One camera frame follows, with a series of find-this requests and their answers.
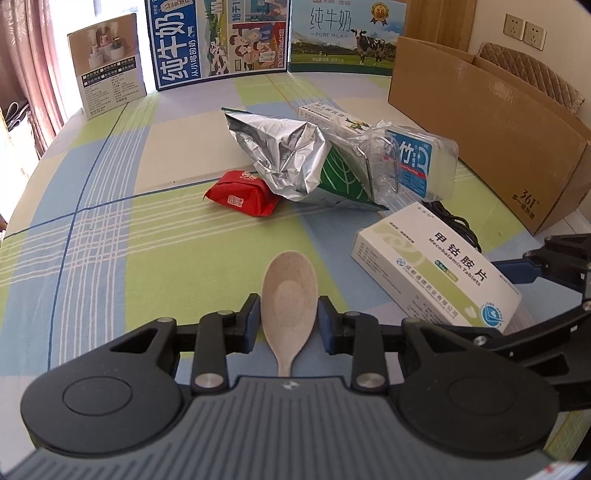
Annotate black cable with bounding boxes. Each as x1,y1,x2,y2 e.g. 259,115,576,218
422,198,484,253

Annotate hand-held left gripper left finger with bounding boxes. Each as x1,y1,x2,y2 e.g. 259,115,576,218
110,293,262,394

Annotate brown cardboard box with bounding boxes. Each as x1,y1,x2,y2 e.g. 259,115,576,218
387,36,591,236

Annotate white medicine box green print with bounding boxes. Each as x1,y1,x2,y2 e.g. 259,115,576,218
351,202,523,336

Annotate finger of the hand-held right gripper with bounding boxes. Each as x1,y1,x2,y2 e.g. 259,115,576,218
496,233,591,296
475,298,591,385

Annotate desktop with checked cloth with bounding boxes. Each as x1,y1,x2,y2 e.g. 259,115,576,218
0,69,591,418

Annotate beige speckled spoon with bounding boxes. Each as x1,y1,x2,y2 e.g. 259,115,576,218
261,251,321,380

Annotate milk box with cow picture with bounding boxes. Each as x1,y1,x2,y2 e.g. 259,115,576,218
288,0,408,77

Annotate wooden door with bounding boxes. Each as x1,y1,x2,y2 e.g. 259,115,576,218
403,0,476,52

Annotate chair with quilted brown cover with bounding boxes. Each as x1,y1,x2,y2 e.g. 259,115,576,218
475,42,585,116

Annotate clear plastic package blue label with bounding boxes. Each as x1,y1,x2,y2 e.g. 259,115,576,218
355,119,461,209

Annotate white product box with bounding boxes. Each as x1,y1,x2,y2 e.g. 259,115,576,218
67,13,148,121

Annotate blue milk carton box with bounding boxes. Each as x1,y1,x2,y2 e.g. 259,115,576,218
145,0,292,93

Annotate pink curtain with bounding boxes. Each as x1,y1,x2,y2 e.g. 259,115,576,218
0,0,100,155

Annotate silver foil bag green print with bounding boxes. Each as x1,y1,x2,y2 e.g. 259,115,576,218
221,106,391,212

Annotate small white box flower print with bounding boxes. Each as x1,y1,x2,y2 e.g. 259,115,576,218
297,103,371,140

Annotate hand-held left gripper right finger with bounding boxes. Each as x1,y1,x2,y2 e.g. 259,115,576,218
318,296,477,393

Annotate red snack packet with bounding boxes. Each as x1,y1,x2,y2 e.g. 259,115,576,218
202,169,280,217

